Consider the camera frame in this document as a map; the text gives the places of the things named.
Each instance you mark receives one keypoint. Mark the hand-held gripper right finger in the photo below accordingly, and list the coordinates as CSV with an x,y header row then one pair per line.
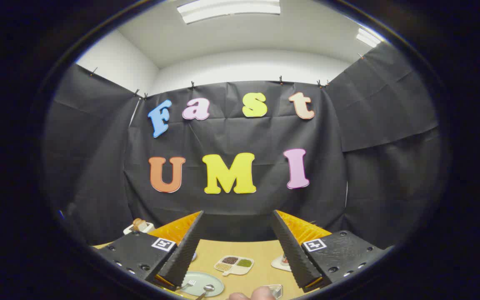
x,y
292,254

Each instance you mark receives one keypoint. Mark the small ceiling light panel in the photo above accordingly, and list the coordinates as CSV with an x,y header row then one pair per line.
x,y
367,37

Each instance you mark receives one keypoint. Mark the clear bottle with red cap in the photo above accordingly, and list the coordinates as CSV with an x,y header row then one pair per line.
x,y
284,259

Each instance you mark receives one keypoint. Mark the cream toaster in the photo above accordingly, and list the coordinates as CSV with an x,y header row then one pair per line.
x,y
148,227

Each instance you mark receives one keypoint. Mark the white square coaster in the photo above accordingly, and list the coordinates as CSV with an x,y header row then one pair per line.
x,y
278,264

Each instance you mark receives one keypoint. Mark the green beans pile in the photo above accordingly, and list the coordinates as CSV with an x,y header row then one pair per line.
x,y
244,263

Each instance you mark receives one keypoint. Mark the white divided dish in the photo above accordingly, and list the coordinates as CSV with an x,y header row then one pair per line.
x,y
240,271

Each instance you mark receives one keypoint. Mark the pale yellow beans pile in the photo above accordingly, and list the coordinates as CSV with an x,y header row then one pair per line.
x,y
223,267

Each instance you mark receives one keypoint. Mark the metal perforated basket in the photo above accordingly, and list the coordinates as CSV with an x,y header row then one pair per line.
x,y
275,291

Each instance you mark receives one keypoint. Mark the pale green round plate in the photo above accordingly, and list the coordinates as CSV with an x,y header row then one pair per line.
x,y
211,280

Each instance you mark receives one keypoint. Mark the dark red beans pile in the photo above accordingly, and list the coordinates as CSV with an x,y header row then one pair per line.
x,y
230,260

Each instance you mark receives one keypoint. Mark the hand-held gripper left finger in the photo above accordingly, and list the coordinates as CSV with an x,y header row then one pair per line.
x,y
183,254

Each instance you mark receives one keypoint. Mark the long ceiling light panel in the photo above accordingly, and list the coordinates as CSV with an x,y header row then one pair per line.
x,y
229,9

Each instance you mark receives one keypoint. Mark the brown bread slice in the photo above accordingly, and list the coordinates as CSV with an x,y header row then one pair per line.
x,y
138,223

